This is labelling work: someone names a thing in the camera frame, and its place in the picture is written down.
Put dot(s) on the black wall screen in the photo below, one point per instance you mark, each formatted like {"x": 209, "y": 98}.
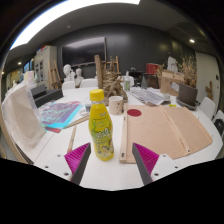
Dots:
{"x": 83, "y": 50}

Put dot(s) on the white dotted cup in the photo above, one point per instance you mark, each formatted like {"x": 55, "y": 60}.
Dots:
{"x": 116, "y": 106}

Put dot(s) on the white statue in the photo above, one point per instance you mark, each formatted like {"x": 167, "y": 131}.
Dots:
{"x": 172, "y": 64}

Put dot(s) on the small yellow tag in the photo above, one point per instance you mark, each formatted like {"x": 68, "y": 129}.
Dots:
{"x": 172, "y": 105}

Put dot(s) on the thin wooden stick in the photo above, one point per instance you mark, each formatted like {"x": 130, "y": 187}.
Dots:
{"x": 72, "y": 138}

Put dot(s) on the small glass jar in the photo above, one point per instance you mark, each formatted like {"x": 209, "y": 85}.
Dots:
{"x": 166, "y": 97}

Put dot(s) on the white plaster bust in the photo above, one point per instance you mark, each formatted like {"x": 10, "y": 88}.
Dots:
{"x": 79, "y": 78}
{"x": 68, "y": 72}

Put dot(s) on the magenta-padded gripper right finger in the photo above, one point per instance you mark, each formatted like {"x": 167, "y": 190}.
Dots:
{"x": 146, "y": 159}

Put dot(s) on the plastic-wrapped white canvas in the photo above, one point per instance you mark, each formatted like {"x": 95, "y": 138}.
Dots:
{"x": 21, "y": 116}

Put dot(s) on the wooden easel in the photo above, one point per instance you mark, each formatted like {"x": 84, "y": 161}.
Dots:
{"x": 112, "y": 65}
{"x": 54, "y": 75}

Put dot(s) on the purple and teal print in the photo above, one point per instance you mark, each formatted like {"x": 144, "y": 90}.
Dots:
{"x": 60, "y": 113}

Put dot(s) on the white chair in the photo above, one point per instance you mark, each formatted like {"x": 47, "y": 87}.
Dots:
{"x": 88, "y": 83}
{"x": 68, "y": 85}
{"x": 207, "y": 106}
{"x": 132, "y": 81}
{"x": 219, "y": 115}

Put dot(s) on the yellow drink bottle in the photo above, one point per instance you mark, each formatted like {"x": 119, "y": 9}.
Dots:
{"x": 101, "y": 130}

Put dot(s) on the white shelf cabinet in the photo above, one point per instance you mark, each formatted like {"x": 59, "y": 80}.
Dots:
{"x": 45, "y": 65}

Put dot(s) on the black bag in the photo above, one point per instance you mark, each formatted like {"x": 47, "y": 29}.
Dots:
{"x": 220, "y": 126}

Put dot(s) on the clear plastic bottle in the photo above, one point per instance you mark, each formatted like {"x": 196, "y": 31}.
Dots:
{"x": 127, "y": 83}

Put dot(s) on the wooden figure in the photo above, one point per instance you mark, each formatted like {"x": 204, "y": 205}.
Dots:
{"x": 209, "y": 90}

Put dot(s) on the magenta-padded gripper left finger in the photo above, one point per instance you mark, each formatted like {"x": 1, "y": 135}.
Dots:
{"x": 77, "y": 159}

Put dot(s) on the tan folding board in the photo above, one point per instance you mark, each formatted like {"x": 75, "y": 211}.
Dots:
{"x": 156, "y": 133}

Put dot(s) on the brown wooden sculpture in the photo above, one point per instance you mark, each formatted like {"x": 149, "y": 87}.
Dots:
{"x": 112, "y": 87}

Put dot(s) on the grey newspaper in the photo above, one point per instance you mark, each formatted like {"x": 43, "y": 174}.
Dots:
{"x": 146, "y": 96}

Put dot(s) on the black box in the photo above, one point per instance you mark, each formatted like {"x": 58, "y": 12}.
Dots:
{"x": 46, "y": 95}

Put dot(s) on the cardboard box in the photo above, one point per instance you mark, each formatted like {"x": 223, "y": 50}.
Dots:
{"x": 170, "y": 83}

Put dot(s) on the small white paint jar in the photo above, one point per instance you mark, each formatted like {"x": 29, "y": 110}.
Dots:
{"x": 87, "y": 107}

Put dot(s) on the white ceiling light panel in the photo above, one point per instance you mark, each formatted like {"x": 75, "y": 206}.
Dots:
{"x": 66, "y": 11}

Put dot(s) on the flat round red coaster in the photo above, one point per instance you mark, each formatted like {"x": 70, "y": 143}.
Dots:
{"x": 134, "y": 112}

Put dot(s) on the red box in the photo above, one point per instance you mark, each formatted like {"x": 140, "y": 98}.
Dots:
{"x": 152, "y": 68}

